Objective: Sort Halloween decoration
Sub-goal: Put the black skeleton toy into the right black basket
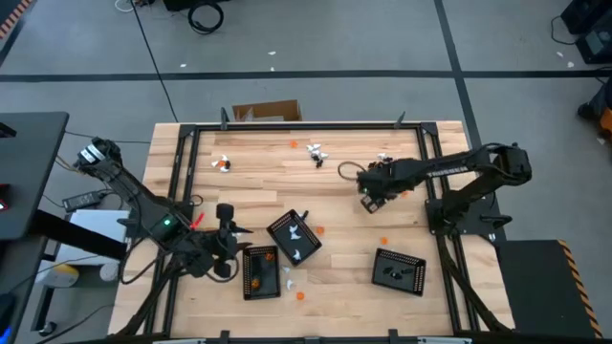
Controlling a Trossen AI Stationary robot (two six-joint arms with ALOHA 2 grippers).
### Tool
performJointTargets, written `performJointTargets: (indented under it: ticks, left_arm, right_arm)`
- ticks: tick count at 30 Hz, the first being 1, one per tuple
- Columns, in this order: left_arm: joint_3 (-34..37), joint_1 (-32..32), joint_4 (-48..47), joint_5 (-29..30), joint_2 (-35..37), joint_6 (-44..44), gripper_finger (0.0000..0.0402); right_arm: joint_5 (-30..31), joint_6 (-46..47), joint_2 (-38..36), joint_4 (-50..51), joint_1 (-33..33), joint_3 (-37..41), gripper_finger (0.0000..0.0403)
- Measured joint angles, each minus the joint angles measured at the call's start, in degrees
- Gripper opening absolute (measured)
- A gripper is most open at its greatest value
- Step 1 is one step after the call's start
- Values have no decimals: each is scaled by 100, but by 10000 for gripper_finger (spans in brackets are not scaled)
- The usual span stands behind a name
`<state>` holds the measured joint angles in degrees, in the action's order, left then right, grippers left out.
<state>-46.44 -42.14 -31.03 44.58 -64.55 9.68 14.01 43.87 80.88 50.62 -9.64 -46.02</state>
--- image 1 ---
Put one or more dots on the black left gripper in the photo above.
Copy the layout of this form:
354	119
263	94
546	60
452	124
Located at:
222	248

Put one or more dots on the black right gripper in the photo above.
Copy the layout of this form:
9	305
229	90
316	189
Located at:
385	179

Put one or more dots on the black slotted plastic basket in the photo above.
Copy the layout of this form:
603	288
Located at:
262	272
411	285
308	241

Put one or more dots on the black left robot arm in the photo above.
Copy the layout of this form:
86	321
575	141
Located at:
134	188

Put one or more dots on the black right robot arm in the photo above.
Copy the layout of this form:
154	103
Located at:
454	167

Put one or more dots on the red clip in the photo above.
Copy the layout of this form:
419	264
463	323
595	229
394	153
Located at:
197	221

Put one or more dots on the brown cardboard box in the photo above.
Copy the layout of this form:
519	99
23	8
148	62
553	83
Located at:
277	110

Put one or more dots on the white round object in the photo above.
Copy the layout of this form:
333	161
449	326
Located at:
109	271

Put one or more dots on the white storage box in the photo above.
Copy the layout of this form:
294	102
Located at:
100	220

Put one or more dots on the black power adapter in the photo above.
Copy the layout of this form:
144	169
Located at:
83	200

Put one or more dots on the pale yellow round object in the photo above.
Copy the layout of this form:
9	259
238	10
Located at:
59	276

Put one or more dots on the black hazard-striped ramp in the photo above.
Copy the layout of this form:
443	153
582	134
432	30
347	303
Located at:
535	286
14	16

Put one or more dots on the black desk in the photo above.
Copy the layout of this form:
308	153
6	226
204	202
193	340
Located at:
33	157

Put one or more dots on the person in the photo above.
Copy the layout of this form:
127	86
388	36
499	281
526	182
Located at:
603	102

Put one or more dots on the black equipment case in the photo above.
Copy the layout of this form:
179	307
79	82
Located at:
593	43

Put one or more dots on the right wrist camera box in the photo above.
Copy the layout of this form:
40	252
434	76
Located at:
373	204

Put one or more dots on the black aluminium table frame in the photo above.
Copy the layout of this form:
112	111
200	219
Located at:
248	126

